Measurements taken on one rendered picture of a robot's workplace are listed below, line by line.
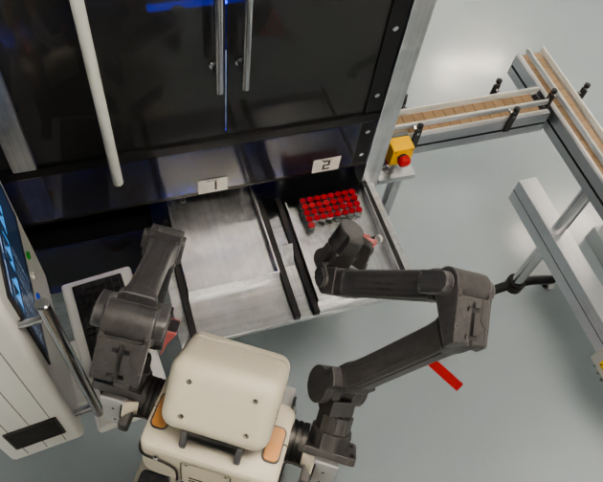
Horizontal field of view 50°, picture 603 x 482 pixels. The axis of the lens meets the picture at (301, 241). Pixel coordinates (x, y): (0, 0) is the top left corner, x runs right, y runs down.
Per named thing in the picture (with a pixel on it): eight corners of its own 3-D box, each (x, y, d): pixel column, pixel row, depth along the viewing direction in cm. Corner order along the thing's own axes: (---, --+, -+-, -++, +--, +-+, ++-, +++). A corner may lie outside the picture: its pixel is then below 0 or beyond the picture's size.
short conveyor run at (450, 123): (365, 166, 215) (374, 135, 201) (349, 132, 222) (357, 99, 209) (542, 133, 231) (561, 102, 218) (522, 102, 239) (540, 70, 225)
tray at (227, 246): (165, 200, 195) (164, 193, 192) (248, 185, 201) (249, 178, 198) (189, 297, 179) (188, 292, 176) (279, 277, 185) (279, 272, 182)
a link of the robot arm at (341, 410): (326, 424, 127) (349, 426, 129) (341, 375, 126) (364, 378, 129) (305, 405, 135) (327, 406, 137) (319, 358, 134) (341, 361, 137)
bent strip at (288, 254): (280, 255, 189) (281, 245, 184) (290, 252, 190) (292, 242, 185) (294, 296, 182) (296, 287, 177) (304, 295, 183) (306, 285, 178)
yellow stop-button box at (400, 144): (380, 148, 204) (385, 134, 198) (401, 145, 206) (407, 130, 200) (389, 167, 200) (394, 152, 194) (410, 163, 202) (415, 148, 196)
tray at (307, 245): (283, 208, 198) (284, 202, 195) (363, 193, 204) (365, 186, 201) (317, 305, 181) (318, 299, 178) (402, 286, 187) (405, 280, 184)
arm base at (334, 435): (295, 449, 127) (354, 468, 126) (306, 411, 126) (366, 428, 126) (299, 434, 136) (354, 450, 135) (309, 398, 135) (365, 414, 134)
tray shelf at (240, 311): (148, 207, 195) (148, 203, 194) (363, 166, 212) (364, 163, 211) (182, 350, 172) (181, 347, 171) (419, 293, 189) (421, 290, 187)
